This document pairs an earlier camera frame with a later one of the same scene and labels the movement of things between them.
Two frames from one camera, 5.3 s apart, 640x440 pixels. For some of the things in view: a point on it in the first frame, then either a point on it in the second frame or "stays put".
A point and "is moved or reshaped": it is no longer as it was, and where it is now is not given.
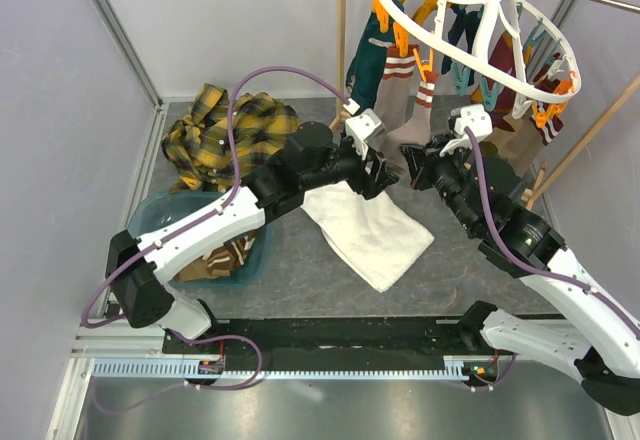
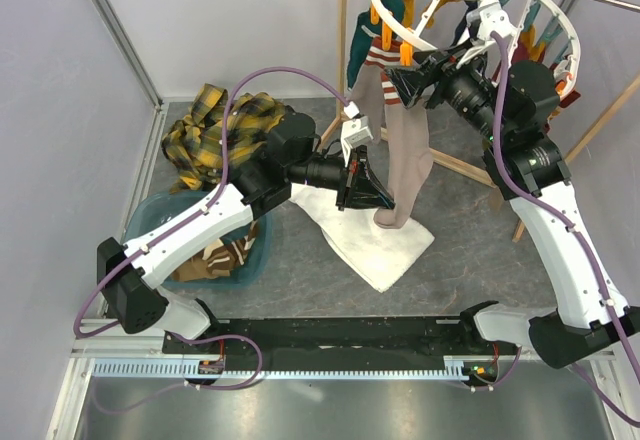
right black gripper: [422, 161] -> [412, 81]
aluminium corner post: [103, 8] stays put
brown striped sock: [239, 247] stays put
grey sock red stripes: [391, 99] is moved or reshaped
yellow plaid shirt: [196, 148] stays put
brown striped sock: [215, 263] stays put
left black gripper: [370, 185] -> [359, 188]
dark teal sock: [366, 71] -> [364, 31]
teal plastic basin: [160, 209] stays put
